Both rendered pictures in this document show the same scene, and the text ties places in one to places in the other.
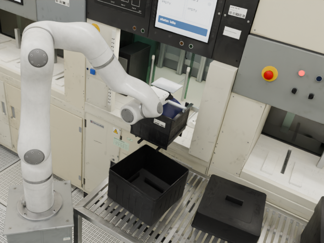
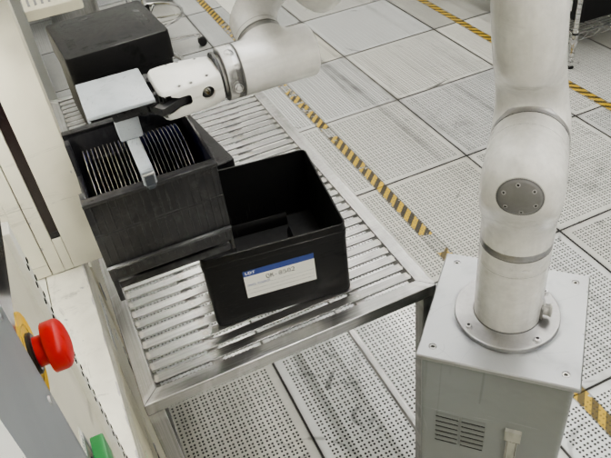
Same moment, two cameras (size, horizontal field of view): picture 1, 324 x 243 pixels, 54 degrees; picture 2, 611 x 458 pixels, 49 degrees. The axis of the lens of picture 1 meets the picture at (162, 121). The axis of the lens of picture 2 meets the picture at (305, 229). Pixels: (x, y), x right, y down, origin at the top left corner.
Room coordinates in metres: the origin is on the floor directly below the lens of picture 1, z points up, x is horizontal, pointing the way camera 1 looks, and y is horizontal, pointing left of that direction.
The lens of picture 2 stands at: (1.79, 0.85, 1.72)
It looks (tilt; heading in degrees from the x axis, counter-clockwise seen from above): 40 degrees down; 227
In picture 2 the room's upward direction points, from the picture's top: 8 degrees counter-clockwise
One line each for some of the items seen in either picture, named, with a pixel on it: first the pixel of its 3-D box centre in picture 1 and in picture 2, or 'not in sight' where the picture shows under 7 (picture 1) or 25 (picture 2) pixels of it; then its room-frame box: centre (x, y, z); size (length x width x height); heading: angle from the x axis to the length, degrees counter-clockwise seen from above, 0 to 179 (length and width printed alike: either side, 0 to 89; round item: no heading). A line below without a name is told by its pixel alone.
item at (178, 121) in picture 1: (161, 113); (145, 177); (1.35, 0.01, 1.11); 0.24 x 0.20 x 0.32; 66
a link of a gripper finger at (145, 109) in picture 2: not in sight; (134, 110); (1.35, 0.04, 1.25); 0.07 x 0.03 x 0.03; 156
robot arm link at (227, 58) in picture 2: not in sight; (227, 73); (1.19, 0.08, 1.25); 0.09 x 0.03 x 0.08; 66
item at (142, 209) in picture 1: (147, 182); (264, 233); (1.13, 0.02, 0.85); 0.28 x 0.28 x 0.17; 59
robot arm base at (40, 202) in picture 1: (38, 189); (511, 278); (0.97, 0.48, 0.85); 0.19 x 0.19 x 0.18
